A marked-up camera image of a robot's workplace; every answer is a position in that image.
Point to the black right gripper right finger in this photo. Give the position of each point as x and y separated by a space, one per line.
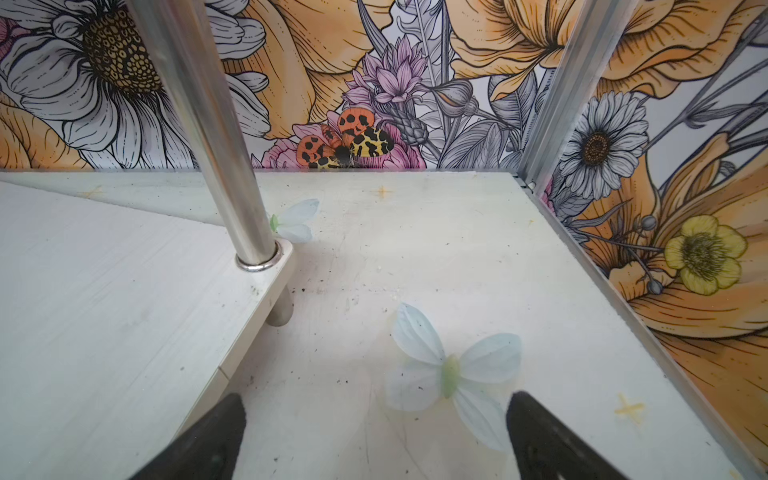
546 448

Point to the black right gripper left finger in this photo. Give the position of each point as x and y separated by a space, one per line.
209 449

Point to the white two-tier metal shelf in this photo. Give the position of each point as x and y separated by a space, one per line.
120 327

